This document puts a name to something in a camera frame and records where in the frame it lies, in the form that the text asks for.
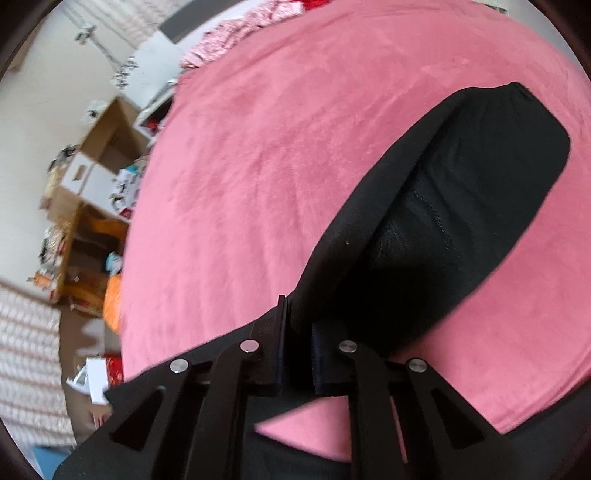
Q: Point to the red cloth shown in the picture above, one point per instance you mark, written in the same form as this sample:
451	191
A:
316	3

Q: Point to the white cardboard box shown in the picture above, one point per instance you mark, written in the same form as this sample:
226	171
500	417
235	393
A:
94	374

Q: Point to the blue floor item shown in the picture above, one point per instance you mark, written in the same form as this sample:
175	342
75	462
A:
51	461

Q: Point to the black pants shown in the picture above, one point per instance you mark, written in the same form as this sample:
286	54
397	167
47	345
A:
461	207

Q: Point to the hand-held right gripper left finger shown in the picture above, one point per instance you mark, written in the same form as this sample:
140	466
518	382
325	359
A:
282	350

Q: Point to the white panel with leaf decals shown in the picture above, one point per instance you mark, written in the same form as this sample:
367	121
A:
152	60

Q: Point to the grey bed headboard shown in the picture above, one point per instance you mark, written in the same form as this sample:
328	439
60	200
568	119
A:
184	23

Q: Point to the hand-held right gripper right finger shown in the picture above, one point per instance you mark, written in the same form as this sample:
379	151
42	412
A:
323	369

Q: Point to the white nightstand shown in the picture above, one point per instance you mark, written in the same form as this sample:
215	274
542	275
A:
154	108

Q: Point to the pink patterned cloth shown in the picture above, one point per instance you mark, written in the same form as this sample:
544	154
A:
221	37

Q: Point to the red box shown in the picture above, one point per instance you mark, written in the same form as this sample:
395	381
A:
114	367

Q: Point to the pink plush blanket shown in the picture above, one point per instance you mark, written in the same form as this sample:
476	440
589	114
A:
258	184

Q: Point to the orange bag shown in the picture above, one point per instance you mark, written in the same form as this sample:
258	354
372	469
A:
113	300

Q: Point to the wooden desk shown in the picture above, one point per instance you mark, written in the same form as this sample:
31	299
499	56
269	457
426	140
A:
106	138

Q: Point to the white printed appliance box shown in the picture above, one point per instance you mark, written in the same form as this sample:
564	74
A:
124	189

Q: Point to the white drawer unit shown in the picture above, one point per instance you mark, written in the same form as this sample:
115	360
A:
87	180

